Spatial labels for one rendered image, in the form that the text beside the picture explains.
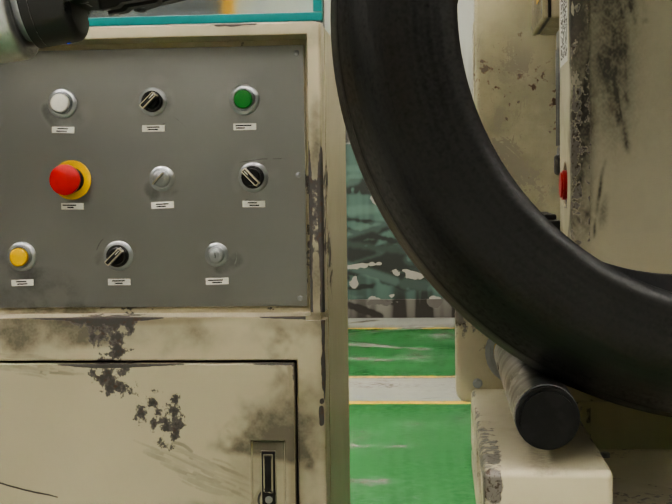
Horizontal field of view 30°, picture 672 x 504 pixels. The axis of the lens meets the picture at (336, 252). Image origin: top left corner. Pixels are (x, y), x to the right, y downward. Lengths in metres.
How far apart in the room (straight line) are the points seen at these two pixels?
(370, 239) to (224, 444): 8.51
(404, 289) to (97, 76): 8.51
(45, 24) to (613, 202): 0.57
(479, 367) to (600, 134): 0.25
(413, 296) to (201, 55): 8.52
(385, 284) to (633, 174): 8.89
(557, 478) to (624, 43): 0.51
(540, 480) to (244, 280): 0.82
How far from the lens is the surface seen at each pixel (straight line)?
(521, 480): 0.89
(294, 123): 1.62
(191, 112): 1.65
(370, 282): 10.11
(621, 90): 1.25
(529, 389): 0.89
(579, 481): 0.89
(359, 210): 10.08
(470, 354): 1.22
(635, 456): 1.23
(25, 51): 1.00
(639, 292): 0.85
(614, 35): 1.25
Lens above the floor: 1.06
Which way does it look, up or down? 3 degrees down
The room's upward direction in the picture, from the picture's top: 1 degrees counter-clockwise
